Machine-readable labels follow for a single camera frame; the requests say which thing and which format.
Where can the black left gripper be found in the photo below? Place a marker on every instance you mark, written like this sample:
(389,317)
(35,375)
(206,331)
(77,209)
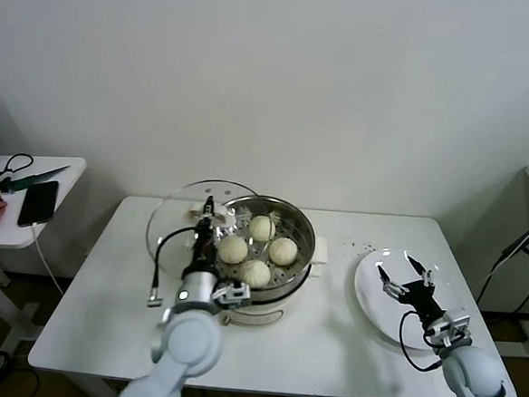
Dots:
(203,255)

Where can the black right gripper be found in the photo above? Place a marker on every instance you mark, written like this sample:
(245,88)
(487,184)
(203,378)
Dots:
(421,300)

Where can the round glass pot lid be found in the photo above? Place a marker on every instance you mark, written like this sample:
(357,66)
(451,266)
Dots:
(171,228)

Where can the white steamed baozi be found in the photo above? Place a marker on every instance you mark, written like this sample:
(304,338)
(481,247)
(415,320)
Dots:
(233,249)
(261,228)
(255,272)
(282,250)

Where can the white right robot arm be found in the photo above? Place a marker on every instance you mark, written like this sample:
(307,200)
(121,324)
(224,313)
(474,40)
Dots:
(479,377)

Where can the perforated steel steamer basket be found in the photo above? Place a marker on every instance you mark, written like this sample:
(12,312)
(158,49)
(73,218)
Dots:
(297,255)

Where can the large white plate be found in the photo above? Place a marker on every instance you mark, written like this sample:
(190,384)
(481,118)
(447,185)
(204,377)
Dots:
(367,287)

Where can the cream electric cooker base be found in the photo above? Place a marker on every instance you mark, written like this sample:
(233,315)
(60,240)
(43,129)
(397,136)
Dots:
(275,306)

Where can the white side table with laptop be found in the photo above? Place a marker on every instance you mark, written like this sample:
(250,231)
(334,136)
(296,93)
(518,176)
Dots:
(69,171)

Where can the black smartphone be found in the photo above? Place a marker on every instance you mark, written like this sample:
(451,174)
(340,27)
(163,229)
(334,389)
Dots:
(38,203)

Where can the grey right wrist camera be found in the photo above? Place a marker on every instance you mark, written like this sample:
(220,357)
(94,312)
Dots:
(450,327)

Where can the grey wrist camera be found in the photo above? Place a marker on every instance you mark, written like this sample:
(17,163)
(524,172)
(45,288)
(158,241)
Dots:
(450,327)
(233,294)

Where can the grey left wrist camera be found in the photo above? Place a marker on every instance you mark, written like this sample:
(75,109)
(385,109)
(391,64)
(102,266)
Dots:
(233,294)

